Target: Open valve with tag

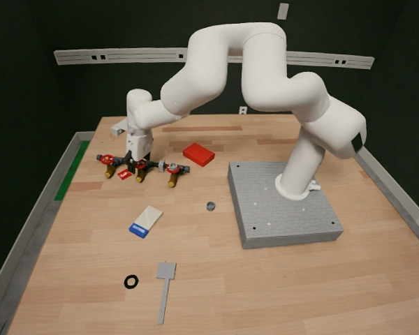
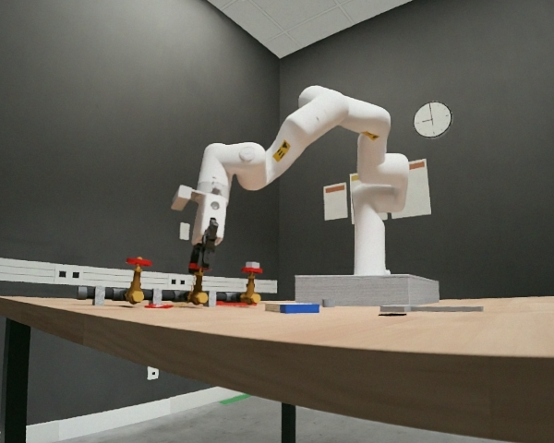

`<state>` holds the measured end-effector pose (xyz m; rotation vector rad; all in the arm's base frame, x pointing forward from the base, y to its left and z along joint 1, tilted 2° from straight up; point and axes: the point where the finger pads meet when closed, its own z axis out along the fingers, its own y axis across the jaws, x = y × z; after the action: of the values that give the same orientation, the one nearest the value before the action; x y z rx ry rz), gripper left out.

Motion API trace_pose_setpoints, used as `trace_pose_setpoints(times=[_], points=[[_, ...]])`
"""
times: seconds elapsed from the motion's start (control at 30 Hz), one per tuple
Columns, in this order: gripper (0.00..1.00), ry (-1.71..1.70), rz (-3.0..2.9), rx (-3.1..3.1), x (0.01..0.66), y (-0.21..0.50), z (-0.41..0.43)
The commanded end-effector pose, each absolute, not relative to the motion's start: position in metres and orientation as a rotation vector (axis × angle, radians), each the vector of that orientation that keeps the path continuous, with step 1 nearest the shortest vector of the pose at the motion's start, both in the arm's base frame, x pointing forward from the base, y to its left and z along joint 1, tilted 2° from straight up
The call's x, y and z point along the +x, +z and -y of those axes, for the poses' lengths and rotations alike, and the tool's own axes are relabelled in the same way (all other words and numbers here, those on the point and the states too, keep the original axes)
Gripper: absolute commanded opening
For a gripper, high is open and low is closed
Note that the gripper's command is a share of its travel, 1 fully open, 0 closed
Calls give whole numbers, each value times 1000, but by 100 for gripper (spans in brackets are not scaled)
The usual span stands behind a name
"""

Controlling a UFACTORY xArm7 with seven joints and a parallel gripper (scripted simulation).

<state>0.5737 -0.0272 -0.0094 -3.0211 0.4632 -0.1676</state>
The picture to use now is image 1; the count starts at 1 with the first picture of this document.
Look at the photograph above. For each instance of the red rectangular block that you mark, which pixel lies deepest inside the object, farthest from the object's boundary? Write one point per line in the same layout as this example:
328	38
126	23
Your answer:
198	154

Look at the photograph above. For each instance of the small grey cylindrical cap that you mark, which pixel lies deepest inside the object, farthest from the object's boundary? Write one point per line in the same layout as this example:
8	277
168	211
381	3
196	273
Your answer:
210	206

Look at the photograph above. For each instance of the black pipe with grey tee fittings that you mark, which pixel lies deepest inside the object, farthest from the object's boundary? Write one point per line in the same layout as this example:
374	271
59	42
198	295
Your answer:
142	166

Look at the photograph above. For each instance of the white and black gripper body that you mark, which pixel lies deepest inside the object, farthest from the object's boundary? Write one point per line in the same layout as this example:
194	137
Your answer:
139	145

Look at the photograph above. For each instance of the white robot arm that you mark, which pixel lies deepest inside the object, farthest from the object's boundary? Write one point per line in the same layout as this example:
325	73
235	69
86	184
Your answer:
326	123

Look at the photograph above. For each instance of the red tag with gold chain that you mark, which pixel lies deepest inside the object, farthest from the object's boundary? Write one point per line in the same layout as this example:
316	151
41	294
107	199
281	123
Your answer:
124	174

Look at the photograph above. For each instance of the black rubber o-ring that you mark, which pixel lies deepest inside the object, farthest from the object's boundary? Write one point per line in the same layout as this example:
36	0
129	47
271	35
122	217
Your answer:
131	286

